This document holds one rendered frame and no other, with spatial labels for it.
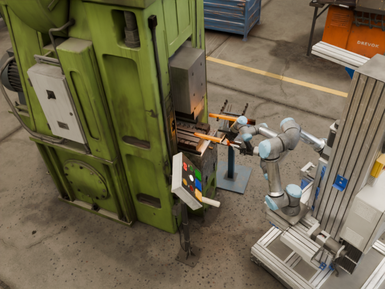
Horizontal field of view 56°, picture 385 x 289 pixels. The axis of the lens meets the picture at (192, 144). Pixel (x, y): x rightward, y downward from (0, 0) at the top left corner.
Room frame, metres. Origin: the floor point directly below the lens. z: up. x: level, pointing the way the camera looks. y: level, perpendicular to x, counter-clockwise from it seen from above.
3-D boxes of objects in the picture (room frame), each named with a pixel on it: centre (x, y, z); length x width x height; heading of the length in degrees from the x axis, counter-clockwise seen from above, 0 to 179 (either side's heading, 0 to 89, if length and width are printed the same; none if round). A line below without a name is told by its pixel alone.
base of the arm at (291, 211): (1.65, -0.71, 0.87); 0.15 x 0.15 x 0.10
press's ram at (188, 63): (2.46, 0.09, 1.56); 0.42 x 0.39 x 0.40; 63
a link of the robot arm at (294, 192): (1.65, -0.71, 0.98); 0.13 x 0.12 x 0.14; 108
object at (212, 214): (2.31, -0.12, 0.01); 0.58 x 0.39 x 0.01; 153
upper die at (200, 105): (2.42, 0.11, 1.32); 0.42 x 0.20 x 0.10; 63
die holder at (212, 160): (2.48, 0.10, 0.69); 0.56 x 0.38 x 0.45; 63
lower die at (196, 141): (2.42, 0.11, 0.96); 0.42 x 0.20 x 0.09; 63
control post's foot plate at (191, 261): (1.79, 0.11, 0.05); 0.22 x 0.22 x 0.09; 63
